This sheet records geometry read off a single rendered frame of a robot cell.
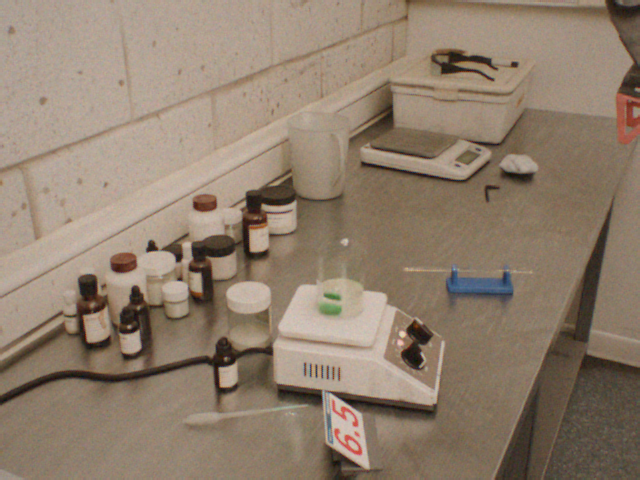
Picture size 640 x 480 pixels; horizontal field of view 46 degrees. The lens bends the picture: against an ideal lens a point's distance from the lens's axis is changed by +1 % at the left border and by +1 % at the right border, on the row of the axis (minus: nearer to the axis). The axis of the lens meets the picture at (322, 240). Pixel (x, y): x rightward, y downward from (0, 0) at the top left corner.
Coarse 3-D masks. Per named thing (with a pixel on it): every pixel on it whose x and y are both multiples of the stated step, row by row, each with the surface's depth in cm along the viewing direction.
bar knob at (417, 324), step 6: (414, 318) 95; (414, 324) 95; (420, 324) 94; (408, 330) 95; (414, 330) 95; (420, 330) 94; (426, 330) 94; (414, 336) 94; (420, 336) 95; (426, 336) 94; (432, 336) 94; (420, 342) 94; (426, 342) 94
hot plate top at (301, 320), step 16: (304, 288) 98; (304, 304) 95; (368, 304) 95; (384, 304) 95; (288, 320) 91; (304, 320) 91; (320, 320) 91; (336, 320) 91; (352, 320) 91; (368, 320) 91; (288, 336) 89; (304, 336) 89; (320, 336) 88; (336, 336) 88; (352, 336) 88; (368, 336) 88
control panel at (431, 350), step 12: (396, 312) 97; (396, 324) 95; (408, 324) 96; (396, 336) 93; (408, 336) 94; (396, 348) 91; (432, 348) 95; (396, 360) 89; (432, 360) 93; (408, 372) 88; (420, 372) 89; (432, 372) 91; (432, 384) 89
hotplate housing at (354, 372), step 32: (384, 320) 95; (288, 352) 89; (320, 352) 89; (352, 352) 88; (384, 352) 89; (288, 384) 91; (320, 384) 90; (352, 384) 89; (384, 384) 88; (416, 384) 88
